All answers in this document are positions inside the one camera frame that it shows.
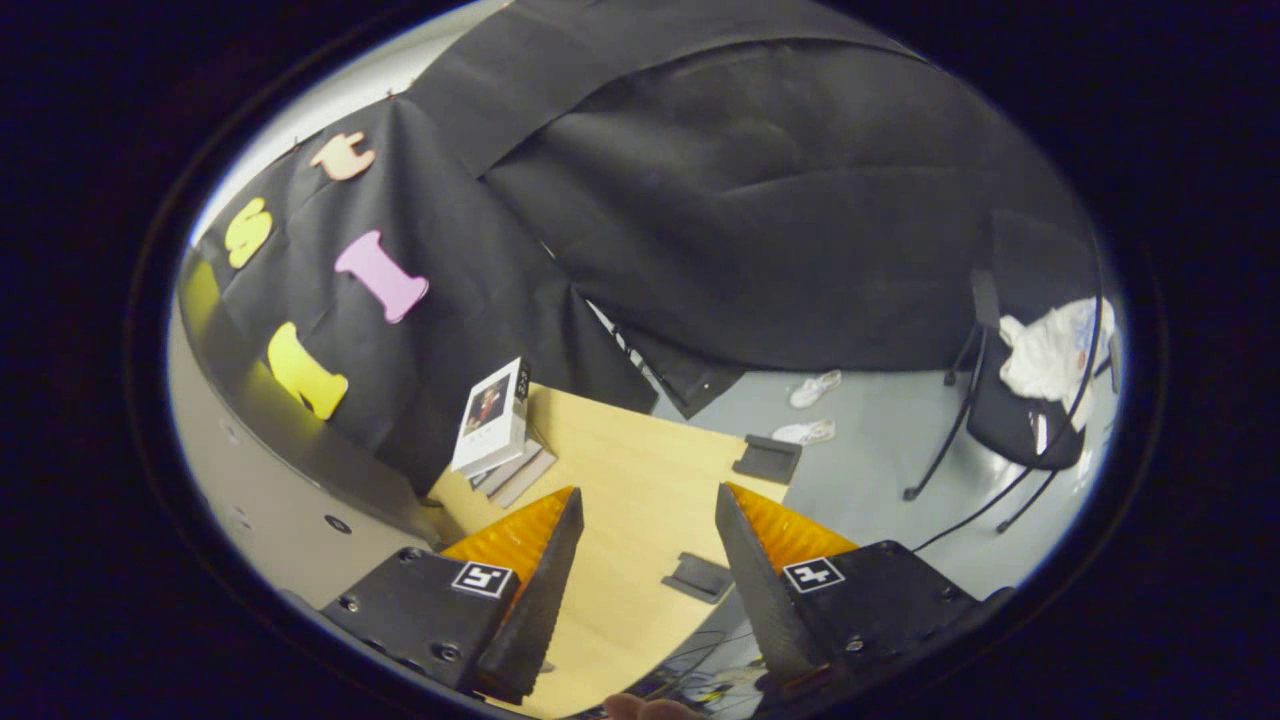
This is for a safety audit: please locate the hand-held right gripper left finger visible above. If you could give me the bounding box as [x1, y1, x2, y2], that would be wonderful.
[320, 486, 586, 706]

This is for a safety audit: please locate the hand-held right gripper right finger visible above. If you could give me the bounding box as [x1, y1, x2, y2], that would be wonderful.
[714, 482, 986, 691]

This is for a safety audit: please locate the stack of flat grey boxes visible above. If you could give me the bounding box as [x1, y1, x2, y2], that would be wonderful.
[468, 438, 558, 509]

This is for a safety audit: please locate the white shoe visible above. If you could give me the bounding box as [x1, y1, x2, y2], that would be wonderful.
[788, 370, 844, 410]
[770, 419, 837, 447]

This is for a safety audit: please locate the white photo box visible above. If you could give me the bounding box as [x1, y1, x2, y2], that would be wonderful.
[450, 357, 532, 477]

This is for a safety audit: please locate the black office chair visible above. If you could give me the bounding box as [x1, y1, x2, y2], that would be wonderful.
[902, 210, 1106, 534]

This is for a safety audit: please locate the black backdrop cloth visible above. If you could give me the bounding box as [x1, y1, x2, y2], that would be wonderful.
[405, 0, 1101, 421]
[185, 95, 661, 496]

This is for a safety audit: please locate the white cloth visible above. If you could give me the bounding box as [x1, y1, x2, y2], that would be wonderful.
[998, 297, 1104, 433]

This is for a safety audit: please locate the black floor cable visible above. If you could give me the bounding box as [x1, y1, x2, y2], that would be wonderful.
[912, 470, 1046, 554]

